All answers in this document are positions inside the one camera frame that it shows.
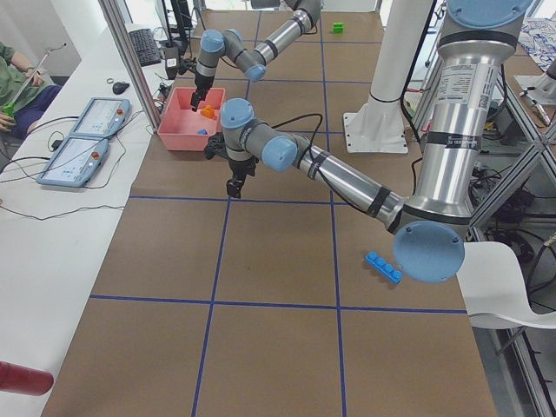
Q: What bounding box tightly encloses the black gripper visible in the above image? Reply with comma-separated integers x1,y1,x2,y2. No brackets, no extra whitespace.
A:
190,64,214,109
226,156,259,199

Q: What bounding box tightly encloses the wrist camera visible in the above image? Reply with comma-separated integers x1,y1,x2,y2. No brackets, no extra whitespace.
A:
178,57,196,75
203,132,228,160

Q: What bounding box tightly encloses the white chair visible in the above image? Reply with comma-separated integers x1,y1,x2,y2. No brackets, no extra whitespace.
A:
457,242,555,330

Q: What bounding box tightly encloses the teach pendant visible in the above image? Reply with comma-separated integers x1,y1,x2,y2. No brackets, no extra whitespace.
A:
36,136,109,188
69,97,130,138

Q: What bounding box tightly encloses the black computer mouse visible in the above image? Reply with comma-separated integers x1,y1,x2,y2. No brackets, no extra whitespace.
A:
112,82,130,96

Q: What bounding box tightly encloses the black keyboard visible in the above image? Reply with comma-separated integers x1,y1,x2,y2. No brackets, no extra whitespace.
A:
128,29,161,67

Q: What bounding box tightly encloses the orange block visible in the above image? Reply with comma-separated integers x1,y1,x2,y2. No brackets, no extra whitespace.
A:
201,104,217,120

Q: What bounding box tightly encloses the red cylinder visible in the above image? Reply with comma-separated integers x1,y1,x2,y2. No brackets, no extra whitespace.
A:
1,361,54,396

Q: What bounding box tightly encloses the lower teach pendant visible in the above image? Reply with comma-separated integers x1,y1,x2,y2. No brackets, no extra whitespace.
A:
36,136,109,188

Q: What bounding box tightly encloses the pink plastic box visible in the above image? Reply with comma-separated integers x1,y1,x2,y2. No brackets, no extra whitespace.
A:
157,87,226,151

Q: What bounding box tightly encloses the long blue block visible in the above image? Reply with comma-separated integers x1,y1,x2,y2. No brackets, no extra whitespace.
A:
364,252,403,285

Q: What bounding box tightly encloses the green block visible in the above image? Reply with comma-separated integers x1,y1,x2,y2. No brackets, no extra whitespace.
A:
332,22,344,34

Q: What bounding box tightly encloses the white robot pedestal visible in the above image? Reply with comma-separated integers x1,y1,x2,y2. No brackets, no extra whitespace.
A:
343,0,435,154

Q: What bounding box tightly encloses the seated person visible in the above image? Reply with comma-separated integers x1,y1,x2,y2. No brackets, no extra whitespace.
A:
1,43,62,140

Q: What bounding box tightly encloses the upper teach pendant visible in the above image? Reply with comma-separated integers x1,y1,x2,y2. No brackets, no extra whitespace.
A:
69,97,130,138

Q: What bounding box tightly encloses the aluminium frame post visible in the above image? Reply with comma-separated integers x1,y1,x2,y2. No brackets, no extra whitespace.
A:
98,0,161,132

